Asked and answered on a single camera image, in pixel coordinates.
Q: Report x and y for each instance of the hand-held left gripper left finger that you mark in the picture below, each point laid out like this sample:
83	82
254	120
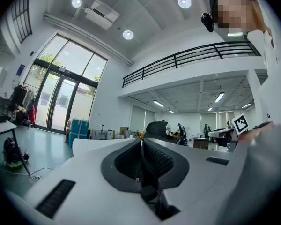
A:
79	184

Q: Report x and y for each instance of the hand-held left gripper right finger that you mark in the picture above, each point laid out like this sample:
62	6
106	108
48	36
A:
201	179

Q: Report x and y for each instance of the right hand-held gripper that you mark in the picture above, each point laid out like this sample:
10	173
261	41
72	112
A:
240	123

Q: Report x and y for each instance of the black mesh office chair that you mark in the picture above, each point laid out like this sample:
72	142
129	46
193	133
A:
157	129

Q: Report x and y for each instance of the person's right forearm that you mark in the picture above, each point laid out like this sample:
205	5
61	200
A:
255	134

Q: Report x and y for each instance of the dark wooden counter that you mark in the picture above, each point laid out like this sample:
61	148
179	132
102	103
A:
201	143

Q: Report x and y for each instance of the long fluorescent ceiling light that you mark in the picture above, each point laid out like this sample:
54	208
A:
158	103
219	97
235	34
170	111
246	105
210	108

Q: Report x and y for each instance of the dark baby stroller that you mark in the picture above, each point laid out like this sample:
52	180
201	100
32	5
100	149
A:
182	141

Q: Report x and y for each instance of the white oval table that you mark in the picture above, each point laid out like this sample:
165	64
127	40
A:
91	145

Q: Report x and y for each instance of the brown cardboard box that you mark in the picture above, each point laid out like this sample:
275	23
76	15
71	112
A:
68	130

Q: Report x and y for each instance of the white wheeled appliance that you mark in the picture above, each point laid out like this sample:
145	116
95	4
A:
110	134

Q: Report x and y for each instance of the black bag with green trim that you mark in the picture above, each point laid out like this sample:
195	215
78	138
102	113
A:
12	153

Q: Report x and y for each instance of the black mezzanine railing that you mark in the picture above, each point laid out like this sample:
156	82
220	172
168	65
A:
178	60

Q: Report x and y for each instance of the red bag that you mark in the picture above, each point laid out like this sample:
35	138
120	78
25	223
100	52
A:
32	114

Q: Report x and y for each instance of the glass entrance door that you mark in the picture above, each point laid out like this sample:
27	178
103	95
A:
61	97

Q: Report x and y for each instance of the small white side table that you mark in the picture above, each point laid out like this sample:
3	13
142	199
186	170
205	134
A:
2	128

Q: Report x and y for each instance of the clothes rack with garments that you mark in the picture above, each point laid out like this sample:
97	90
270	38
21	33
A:
22	99

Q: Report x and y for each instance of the person's head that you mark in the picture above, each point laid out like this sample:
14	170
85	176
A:
234	15

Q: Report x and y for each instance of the round ceiling light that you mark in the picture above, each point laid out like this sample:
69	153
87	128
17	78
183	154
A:
128	34
184	2
76	2

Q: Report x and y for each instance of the white ceiling air conditioner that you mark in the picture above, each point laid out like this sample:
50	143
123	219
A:
103	13

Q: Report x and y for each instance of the black grille window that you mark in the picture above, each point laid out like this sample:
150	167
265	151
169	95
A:
22	15

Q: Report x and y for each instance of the black head-mounted camera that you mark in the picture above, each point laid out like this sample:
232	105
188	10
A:
207	22

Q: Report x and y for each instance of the blue wall sign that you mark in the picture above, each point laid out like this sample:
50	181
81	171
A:
21	69

